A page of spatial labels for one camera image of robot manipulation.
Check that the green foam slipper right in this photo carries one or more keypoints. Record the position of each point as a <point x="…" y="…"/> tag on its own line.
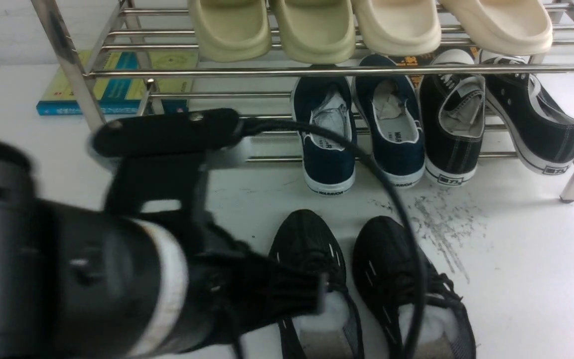
<point x="315" y="31"/>

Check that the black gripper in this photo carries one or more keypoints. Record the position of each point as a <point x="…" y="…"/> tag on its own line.
<point x="214" y="289"/>

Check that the navy canvas shoe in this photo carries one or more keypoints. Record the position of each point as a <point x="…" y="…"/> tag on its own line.
<point x="388" y="105"/>
<point x="326" y="102"/>

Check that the green foam slipper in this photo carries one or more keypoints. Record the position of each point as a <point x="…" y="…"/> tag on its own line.
<point x="315" y="31"/>
<point x="229" y="31"/>

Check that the blue yellow book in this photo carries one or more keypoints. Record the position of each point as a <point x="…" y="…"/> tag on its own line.
<point x="118" y="96"/>

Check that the black canvas sneaker left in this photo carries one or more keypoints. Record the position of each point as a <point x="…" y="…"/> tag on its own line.
<point x="452" y="110"/>

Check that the cream foam slipper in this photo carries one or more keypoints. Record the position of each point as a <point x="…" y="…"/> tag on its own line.
<point x="398" y="27"/>
<point x="509" y="27"/>

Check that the green foam slipper left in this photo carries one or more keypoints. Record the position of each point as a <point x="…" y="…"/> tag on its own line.
<point x="229" y="31"/>

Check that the cream foam slipper left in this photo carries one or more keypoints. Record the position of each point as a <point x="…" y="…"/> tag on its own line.
<point x="398" y="27"/>

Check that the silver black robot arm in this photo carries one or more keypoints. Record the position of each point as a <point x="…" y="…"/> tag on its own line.
<point x="151" y="274"/>

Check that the stainless steel shoe rack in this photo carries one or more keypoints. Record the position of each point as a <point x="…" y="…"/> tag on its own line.
<point x="124" y="33"/>

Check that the black canvas sneaker right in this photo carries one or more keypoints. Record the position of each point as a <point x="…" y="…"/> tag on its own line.
<point x="542" y="133"/>

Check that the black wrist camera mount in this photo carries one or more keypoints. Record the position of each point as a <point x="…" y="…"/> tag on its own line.
<point x="167" y="139"/>

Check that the cream foam slipper right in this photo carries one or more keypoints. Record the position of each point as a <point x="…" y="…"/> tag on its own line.
<point x="509" y="27"/>

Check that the navy canvas shoe right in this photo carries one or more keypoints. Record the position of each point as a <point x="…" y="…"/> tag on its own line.
<point x="388" y="105"/>

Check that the navy canvas shoe left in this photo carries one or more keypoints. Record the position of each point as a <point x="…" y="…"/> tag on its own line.
<point x="326" y="102"/>

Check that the black canvas sneaker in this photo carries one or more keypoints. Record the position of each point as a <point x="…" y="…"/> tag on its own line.
<point x="542" y="133"/>
<point x="452" y="110"/>

